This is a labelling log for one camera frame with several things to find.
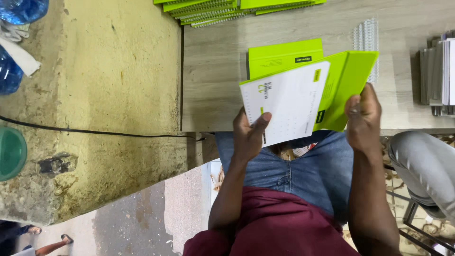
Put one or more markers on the stack of green spiral calendars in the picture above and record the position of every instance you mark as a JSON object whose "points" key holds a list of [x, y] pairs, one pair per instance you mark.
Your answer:
{"points": [[213, 9]]}

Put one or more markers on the stack of white grey sheets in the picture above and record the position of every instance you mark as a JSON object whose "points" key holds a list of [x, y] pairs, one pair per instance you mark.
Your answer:
{"points": [[440, 74]]}

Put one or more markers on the green plastic bowl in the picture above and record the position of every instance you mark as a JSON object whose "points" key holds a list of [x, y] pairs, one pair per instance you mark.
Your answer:
{"points": [[10, 154]]}

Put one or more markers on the person's blue jeans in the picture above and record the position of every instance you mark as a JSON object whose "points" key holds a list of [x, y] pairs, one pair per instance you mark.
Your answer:
{"points": [[309, 177]]}

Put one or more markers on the black metal stool frame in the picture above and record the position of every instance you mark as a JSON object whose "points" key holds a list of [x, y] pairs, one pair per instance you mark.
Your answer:
{"points": [[412, 213]]}

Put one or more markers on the blue plastic water bottle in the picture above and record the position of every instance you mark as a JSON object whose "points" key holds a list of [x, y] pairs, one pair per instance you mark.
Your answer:
{"points": [[23, 10], [9, 76]]}

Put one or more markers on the person's maroon shirt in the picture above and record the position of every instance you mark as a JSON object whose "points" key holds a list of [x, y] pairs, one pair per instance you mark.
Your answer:
{"points": [[280, 227]]}

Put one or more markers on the white cloth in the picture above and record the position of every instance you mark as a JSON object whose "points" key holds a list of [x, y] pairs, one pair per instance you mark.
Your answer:
{"points": [[19, 53]]}

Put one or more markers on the white calendar page block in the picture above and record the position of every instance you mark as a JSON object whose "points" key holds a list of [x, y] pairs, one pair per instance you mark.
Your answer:
{"points": [[288, 99]]}

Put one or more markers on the green calendar cover card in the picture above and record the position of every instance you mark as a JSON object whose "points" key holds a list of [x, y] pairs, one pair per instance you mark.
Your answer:
{"points": [[343, 89]]}

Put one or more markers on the person's right hand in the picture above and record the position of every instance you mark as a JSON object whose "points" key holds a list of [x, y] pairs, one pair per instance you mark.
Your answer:
{"points": [[362, 124]]}

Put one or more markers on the person's left hand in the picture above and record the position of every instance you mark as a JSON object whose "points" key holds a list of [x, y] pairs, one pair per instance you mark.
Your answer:
{"points": [[247, 140]]}

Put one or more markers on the green calendar card stack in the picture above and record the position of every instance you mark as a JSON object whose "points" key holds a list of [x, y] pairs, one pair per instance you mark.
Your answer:
{"points": [[280, 57]]}

